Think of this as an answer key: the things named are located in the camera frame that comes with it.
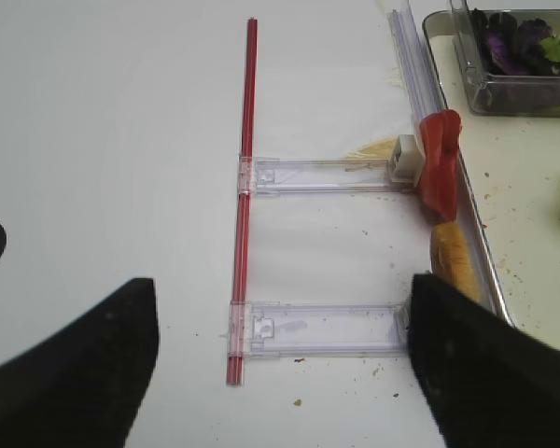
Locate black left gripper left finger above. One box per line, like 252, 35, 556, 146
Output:
0, 278, 160, 447

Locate lettuce and purple cabbage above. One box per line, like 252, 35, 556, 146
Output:
470, 8, 560, 77

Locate left red rail strip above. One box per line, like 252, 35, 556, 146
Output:
226, 17, 259, 386

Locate clear lettuce container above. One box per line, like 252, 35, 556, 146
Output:
449, 1, 560, 118

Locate white left pusher block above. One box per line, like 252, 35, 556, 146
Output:
388, 134, 426, 187

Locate clear pusher track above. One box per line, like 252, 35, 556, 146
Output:
228, 302, 410, 358
237, 156, 415, 196

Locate left lower clear pusher track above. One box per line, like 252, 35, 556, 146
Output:
228, 302, 410, 358

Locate left clear divider wall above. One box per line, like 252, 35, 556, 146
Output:
387, 1, 444, 146

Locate metal serving tray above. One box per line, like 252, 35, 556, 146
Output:
423, 12, 560, 350

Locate left upper clear pusher track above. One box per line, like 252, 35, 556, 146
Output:
237, 156, 415, 196

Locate bun half on left rack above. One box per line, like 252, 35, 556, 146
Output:
429, 222, 481, 303

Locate tomato slices on left rack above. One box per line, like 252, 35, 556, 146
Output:
417, 109, 462, 221

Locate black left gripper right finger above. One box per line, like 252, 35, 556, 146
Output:
407, 273, 560, 447

